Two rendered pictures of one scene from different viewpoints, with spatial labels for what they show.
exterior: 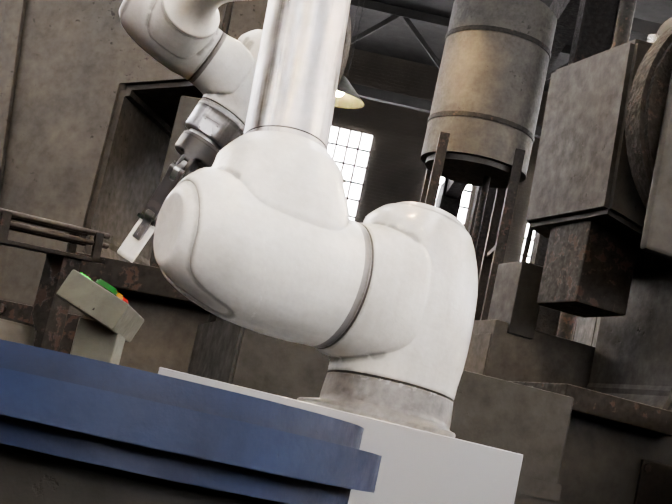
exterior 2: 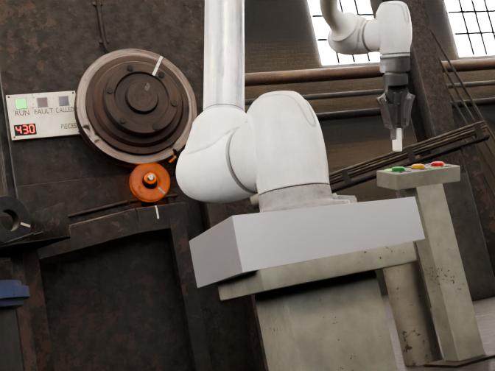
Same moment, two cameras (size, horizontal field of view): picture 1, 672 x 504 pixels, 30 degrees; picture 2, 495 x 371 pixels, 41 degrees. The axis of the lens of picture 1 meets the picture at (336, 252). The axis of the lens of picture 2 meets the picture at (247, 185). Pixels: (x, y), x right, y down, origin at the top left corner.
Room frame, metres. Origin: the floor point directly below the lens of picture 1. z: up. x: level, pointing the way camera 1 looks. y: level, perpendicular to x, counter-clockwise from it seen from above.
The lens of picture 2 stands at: (0.89, -1.36, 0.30)
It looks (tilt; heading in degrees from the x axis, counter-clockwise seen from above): 10 degrees up; 69
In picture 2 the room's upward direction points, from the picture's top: 11 degrees counter-clockwise
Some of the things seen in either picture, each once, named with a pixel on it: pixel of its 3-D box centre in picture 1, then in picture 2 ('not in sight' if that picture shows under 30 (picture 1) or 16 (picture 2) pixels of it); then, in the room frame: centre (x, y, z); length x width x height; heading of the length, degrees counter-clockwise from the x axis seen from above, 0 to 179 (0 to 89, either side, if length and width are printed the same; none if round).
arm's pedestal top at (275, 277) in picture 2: not in sight; (309, 273); (1.48, -0.10, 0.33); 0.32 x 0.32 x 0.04; 87
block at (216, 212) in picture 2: not in sight; (212, 208); (1.69, 1.10, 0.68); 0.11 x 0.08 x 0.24; 90
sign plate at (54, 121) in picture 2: not in sight; (44, 115); (1.11, 1.19, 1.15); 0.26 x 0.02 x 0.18; 0
